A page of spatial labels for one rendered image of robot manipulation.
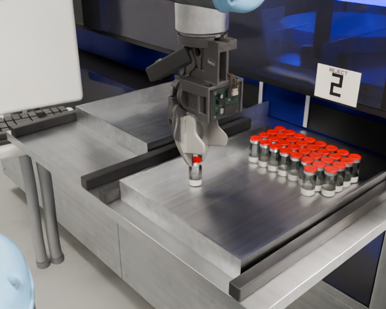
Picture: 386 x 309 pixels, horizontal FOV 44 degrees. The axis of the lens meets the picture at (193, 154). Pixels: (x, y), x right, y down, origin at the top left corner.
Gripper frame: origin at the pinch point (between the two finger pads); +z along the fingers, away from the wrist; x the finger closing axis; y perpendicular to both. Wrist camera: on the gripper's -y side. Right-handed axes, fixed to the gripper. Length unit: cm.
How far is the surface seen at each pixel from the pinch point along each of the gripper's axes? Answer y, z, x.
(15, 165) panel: -158, 72, 25
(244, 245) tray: 17.5, 5.2, -6.4
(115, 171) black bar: -9.7, 3.8, -9.0
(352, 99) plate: 12.6, -6.8, 25.3
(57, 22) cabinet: -69, -10, 13
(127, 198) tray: -2.0, 4.5, -11.9
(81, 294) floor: -80, 94, 14
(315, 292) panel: 11.1, 37.4, 25.2
